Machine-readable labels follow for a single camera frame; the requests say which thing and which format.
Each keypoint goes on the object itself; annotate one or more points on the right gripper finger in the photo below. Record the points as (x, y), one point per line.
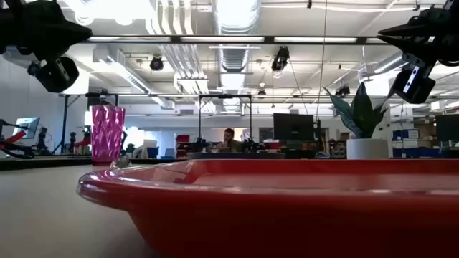
(416, 44)
(412, 29)

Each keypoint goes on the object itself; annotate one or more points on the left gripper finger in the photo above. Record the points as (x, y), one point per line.
(54, 46)
(54, 21)

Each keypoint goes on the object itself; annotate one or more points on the pink faceted plastic cup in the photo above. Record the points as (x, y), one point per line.
(107, 136)

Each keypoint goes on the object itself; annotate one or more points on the red plastic tray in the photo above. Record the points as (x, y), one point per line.
(287, 215)

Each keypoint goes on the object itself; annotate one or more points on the black ceiling spotlight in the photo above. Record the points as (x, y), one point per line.
(33, 68)
(156, 63)
(280, 58)

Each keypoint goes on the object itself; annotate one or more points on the bright-screen background monitor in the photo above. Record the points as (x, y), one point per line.
(27, 127)

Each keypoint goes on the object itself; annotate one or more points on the black background monitor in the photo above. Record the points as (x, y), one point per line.
(448, 127)
(293, 127)

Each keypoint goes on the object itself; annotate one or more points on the green plant in white pot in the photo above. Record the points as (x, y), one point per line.
(364, 122)

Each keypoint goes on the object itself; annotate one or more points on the shelf with blue bins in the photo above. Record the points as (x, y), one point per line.
(412, 143)

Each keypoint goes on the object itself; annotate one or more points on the person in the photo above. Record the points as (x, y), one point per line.
(231, 141)

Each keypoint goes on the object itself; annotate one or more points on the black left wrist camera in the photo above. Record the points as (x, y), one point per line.
(57, 75)

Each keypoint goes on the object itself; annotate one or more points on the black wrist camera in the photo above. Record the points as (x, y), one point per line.
(412, 86)
(57, 75)

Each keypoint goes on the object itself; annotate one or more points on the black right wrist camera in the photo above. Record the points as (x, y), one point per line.
(412, 86)

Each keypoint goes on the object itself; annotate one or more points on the black aluminium rig frame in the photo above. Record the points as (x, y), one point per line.
(175, 39)

